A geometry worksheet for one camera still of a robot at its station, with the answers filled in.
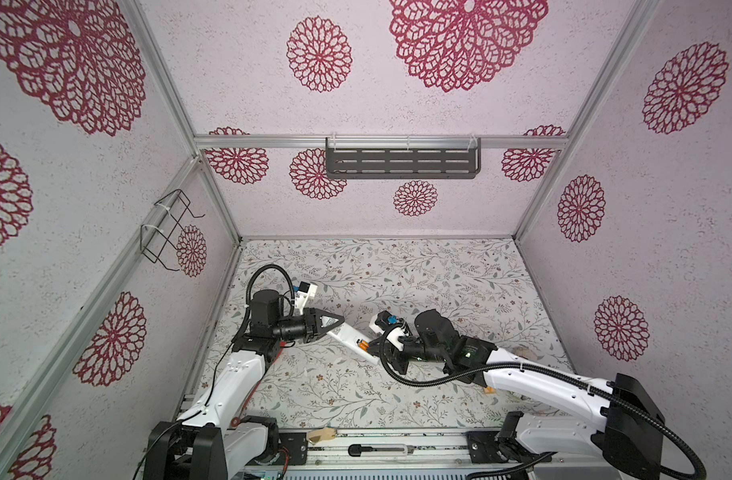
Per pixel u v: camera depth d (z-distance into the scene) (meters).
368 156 0.94
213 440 0.40
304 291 0.74
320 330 0.69
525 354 0.87
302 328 0.69
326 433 0.74
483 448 0.71
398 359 0.63
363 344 0.73
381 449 0.73
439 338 0.57
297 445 0.74
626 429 0.39
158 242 0.76
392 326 0.61
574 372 0.91
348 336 0.73
